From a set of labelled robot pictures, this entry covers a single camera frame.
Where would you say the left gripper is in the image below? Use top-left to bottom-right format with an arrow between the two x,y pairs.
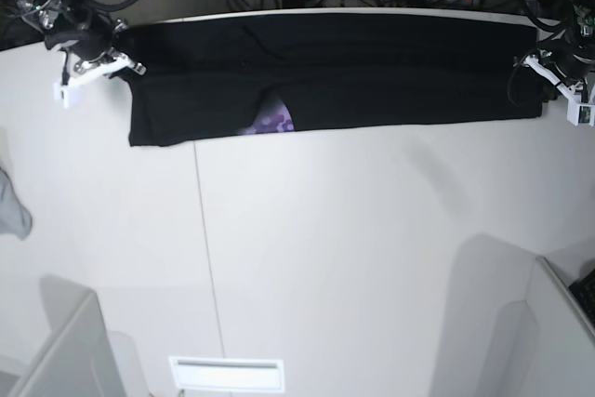
512,41 -> 594,88

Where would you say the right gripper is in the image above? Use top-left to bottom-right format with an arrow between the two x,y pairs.
44,6 -> 146,75

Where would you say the dark navy T-shirt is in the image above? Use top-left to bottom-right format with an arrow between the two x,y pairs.
118,10 -> 543,147

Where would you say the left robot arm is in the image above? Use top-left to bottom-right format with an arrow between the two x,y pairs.
515,0 -> 594,87

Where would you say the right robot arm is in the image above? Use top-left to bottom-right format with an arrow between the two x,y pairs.
17,0 -> 146,86

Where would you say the grey cloth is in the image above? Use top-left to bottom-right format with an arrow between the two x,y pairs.
0,170 -> 33,240

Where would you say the black keyboard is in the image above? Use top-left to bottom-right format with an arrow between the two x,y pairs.
569,271 -> 595,324

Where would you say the right grey bin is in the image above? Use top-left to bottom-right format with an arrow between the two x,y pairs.
476,258 -> 594,396

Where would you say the grey bin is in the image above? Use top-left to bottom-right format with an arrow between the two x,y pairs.
7,291 -> 126,397
476,258 -> 594,396

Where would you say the left grey bin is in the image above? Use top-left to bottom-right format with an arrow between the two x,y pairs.
7,291 -> 126,397

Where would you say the white slotted tray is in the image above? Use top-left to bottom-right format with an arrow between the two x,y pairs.
169,356 -> 285,393

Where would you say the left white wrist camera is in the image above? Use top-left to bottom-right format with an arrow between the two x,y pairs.
558,84 -> 594,127

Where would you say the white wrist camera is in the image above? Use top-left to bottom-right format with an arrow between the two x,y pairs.
52,64 -> 115,110
558,84 -> 594,127

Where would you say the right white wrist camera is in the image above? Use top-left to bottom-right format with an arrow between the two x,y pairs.
52,64 -> 115,110

